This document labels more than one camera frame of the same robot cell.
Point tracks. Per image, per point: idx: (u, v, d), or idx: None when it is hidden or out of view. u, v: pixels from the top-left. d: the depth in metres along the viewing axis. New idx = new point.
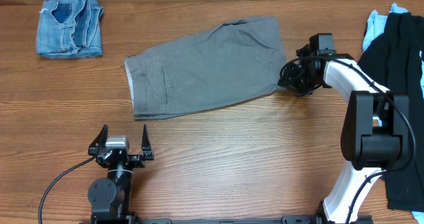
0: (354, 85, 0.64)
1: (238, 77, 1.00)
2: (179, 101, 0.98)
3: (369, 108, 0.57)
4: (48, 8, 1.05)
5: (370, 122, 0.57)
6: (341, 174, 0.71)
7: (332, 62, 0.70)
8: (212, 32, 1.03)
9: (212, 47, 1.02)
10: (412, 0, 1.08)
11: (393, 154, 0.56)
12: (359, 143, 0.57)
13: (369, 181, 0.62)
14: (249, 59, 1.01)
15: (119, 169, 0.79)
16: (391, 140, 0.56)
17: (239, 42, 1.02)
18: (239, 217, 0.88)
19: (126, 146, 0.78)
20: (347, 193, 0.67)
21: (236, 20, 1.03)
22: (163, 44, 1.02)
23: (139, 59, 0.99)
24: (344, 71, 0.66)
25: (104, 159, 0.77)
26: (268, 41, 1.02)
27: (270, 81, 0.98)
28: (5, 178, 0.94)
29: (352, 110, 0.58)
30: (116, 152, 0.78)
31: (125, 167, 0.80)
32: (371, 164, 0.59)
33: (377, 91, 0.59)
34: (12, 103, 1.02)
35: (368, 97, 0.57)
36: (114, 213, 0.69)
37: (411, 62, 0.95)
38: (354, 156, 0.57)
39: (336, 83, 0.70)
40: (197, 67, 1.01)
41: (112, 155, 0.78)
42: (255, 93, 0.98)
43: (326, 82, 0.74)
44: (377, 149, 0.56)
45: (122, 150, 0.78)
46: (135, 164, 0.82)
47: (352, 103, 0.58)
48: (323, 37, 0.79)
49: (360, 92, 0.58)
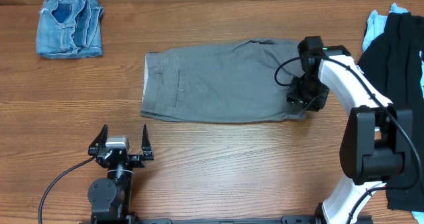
0: (351, 93, 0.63)
1: (254, 96, 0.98)
2: (188, 107, 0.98)
3: (370, 126, 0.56)
4: (48, 8, 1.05)
5: (371, 142, 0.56)
6: (341, 180, 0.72)
7: (330, 65, 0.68)
8: (237, 46, 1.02)
9: (233, 61, 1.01)
10: (411, 0, 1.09)
11: (396, 168, 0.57)
12: (360, 160, 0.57)
13: (370, 193, 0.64)
14: (267, 82, 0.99)
15: (118, 169, 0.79)
16: (391, 156, 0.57)
17: (262, 61, 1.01)
18: (239, 216, 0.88)
19: (126, 145, 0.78)
20: (347, 201, 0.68)
21: (264, 40, 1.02)
22: (185, 48, 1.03)
23: (158, 57, 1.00)
24: (343, 77, 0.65)
25: (103, 160, 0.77)
26: (292, 67, 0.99)
27: (283, 108, 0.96)
28: (5, 178, 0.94)
29: (352, 127, 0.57)
30: (116, 152, 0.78)
31: (125, 167, 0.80)
32: (371, 177, 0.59)
33: (378, 105, 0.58)
34: (12, 103, 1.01)
35: (368, 116, 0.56)
36: (113, 213, 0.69)
37: (410, 62, 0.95)
38: (356, 174, 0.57)
39: (333, 85, 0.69)
40: (213, 77, 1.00)
41: (113, 155, 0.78)
42: (264, 116, 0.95)
43: (322, 81, 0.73)
44: (379, 164, 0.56)
45: (122, 150, 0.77)
46: (135, 165, 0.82)
47: (354, 120, 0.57)
48: (311, 40, 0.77)
49: (360, 109, 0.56)
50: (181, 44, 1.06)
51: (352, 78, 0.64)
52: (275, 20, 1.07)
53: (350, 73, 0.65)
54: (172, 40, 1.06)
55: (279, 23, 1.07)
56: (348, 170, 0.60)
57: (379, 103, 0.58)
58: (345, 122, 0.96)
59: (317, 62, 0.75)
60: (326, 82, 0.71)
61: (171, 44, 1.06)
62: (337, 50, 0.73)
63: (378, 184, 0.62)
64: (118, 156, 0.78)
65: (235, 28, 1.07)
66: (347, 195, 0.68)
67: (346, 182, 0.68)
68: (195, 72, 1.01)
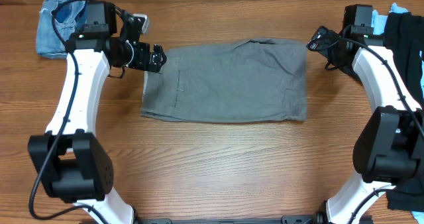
0: (381, 90, 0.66)
1: (254, 96, 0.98)
2: (188, 107, 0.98)
3: (391, 126, 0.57)
4: (48, 8, 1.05)
5: (390, 144, 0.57)
6: (350, 179, 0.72)
7: (367, 55, 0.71)
8: (237, 46, 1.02)
9: (234, 61, 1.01)
10: (411, 0, 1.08)
11: (407, 172, 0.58)
12: (372, 158, 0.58)
13: (376, 193, 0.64)
14: (267, 82, 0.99)
15: (128, 41, 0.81)
16: (407, 160, 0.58)
17: (262, 61, 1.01)
18: (238, 217, 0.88)
19: (145, 28, 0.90)
20: (352, 199, 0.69)
21: (264, 39, 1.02)
22: (185, 48, 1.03)
23: None
24: (377, 69, 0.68)
25: (128, 16, 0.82)
26: (292, 67, 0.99)
27: (283, 109, 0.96)
28: (6, 178, 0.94)
29: (373, 124, 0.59)
30: (138, 20, 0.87)
31: (136, 45, 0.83)
32: (381, 177, 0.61)
33: (406, 108, 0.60)
34: (12, 103, 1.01)
35: (391, 116, 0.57)
36: (106, 14, 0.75)
37: (410, 62, 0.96)
38: (368, 171, 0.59)
39: (366, 77, 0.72)
40: (212, 77, 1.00)
41: (134, 21, 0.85)
42: (264, 116, 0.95)
43: (354, 69, 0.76)
44: (391, 165, 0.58)
45: (142, 20, 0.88)
46: (140, 50, 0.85)
47: (375, 118, 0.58)
48: (357, 16, 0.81)
49: (385, 109, 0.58)
50: (181, 44, 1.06)
51: (386, 75, 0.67)
52: (275, 20, 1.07)
53: (385, 67, 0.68)
54: (173, 40, 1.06)
55: (279, 23, 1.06)
56: (359, 166, 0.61)
57: (407, 107, 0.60)
58: (345, 122, 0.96)
59: (354, 48, 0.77)
60: (360, 70, 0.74)
61: (172, 43, 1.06)
62: (378, 40, 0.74)
63: (387, 185, 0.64)
64: (136, 24, 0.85)
65: (235, 28, 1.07)
66: (354, 193, 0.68)
67: (354, 181, 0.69)
68: (195, 72, 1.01)
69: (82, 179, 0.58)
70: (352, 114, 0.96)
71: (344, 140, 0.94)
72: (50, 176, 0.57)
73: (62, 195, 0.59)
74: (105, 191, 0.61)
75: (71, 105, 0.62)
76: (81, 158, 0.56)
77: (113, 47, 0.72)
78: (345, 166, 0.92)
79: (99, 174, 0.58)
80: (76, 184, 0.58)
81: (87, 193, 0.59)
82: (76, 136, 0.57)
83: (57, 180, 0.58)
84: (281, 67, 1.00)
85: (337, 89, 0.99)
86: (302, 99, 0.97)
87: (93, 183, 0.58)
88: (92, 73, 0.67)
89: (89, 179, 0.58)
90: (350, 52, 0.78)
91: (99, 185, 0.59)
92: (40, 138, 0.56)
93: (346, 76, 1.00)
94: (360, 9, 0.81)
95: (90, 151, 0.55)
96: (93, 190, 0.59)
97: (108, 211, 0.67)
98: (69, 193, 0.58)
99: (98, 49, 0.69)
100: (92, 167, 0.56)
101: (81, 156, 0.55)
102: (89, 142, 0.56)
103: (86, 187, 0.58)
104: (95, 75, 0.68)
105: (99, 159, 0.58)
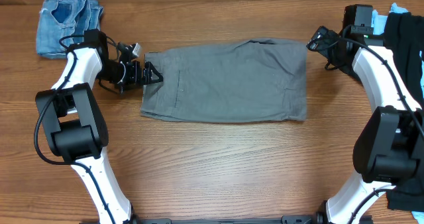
0: (381, 91, 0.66)
1: (254, 96, 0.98)
2: (188, 107, 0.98)
3: (391, 126, 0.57)
4: (48, 8, 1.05)
5: (390, 142, 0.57)
6: (350, 179, 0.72)
7: (366, 54, 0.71)
8: (237, 46, 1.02)
9: (234, 61, 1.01)
10: (411, 0, 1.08)
11: (407, 171, 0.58)
12: (372, 158, 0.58)
13: (376, 193, 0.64)
14: (267, 82, 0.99)
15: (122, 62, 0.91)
16: (406, 159, 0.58)
17: (262, 61, 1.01)
18: (238, 216, 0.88)
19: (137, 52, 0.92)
20: (353, 199, 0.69)
21: (264, 40, 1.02)
22: (185, 48, 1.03)
23: (158, 57, 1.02)
24: (377, 69, 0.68)
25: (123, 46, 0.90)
26: (292, 67, 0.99)
27: (282, 109, 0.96)
28: (6, 178, 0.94)
29: (373, 124, 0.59)
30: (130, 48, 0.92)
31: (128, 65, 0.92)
32: (381, 176, 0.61)
33: (405, 108, 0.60)
34: (12, 103, 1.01)
35: (391, 116, 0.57)
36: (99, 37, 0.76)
37: (410, 62, 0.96)
38: (368, 170, 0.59)
39: (366, 77, 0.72)
40: (212, 77, 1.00)
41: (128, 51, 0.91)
42: (264, 116, 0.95)
43: (354, 69, 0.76)
44: (391, 164, 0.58)
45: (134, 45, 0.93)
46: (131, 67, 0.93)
47: (375, 118, 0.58)
48: (357, 16, 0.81)
49: (385, 109, 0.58)
50: (181, 44, 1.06)
51: (385, 75, 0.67)
52: (275, 20, 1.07)
53: (385, 67, 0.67)
54: (173, 40, 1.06)
55: (279, 24, 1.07)
56: (359, 165, 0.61)
57: (407, 107, 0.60)
58: (345, 122, 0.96)
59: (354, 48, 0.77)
60: (360, 70, 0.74)
61: (172, 44, 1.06)
62: (378, 40, 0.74)
63: (387, 185, 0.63)
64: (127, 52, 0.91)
65: (235, 28, 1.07)
66: (354, 193, 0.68)
67: (355, 181, 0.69)
68: (195, 71, 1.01)
69: (81, 128, 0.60)
70: (352, 114, 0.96)
71: (344, 140, 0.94)
72: (50, 127, 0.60)
73: (62, 149, 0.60)
74: (101, 146, 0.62)
75: (71, 75, 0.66)
76: (79, 101, 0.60)
77: (104, 52, 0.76)
78: (344, 166, 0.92)
79: (96, 120, 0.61)
80: (73, 132, 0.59)
81: (87, 145, 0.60)
82: (73, 89, 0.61)
83: (57, 132, 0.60)
84: (281, 67, 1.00)
85: (338, 89, 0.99)
86: (302, 99, 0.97)
87: (91, 131, 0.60)
88: (88, 57, 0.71)
89: (87, 126, 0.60)
90: (350, 51, 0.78)
91: (97, 136, 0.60)
92: (43, 93, 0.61)
93: (346, 75, 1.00)
94: (360, 10, 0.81)
95: (87, 93, 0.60)
96: (90, 138, 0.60)
97: (105, 182, 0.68)
98: (68, 144, 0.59)
99: (93, 47, 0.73)
100: (89, 111, 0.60)
101: (81, 103, 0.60)
102: (86, 86, 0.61)
103: (85, 136, 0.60)
104: (90, 61, 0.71)
105: (96, 111, 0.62)
